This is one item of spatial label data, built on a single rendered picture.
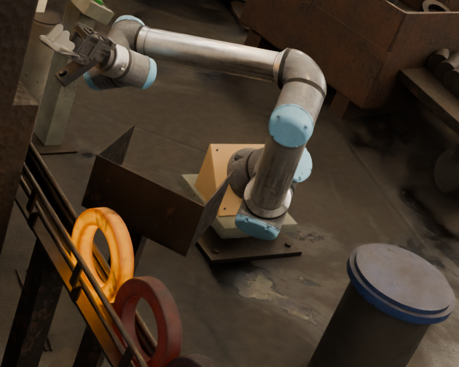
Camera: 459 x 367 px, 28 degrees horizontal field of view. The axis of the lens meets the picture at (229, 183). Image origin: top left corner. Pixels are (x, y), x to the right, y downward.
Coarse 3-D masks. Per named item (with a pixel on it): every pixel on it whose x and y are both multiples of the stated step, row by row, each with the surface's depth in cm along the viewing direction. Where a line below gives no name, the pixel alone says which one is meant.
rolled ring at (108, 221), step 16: (96, 208) 173; (80, 224) 177; (96, 224) 172; (112, 224) 169; (80, 240) 178; (112, 240) 168; (128, 240) 169; (112, 256) 168; (128, 256) 168; (96, 272) 180; (112, 272) 169; (128, 272) 168; (112, 288) 169
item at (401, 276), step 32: (352, 256) 258; (384, 256) 261; (416, 256) 268; (352, 288) 257; (384, 288) 247; (416, 288) 253; (448, 288) 258; (352, 320) 256; (384, 320) 249; (416, 320) 244; (320, 352) 268; (352, 352) 257; (384, 352) 254
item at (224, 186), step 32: (128, 128) 213; (96, 160) 198; (96, 192) 202; (128, 192) 199; (160, 192) 196; (224, 192) 214; (128, 224) 202; (160, 224) 200; (192, 224) 197; (64, 352) 247; (96, 352) 230
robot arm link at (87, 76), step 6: (90, 72) 258; (96, 72) 256; (84, 78) 260; (90, 78) 258; (96, 78) 257; (102, 78) 256; (108, 78) 254; (90, 84) 260; (96, 84) 259; (102, 84) 257; (108, 84) 256; (114, 84) 255
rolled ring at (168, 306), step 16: (128, 288) 166; (144, 288) 161; (160, 288) 160; (128, 304) 168; (160, 304) 158; (112, 320) 171; (128, 320) 169; (160, 320) 158; (176, 320) 158; (160, 336) 158; (176, 336) 158; (144, 352) 168; (160, 352) 159; (176, 352) 159
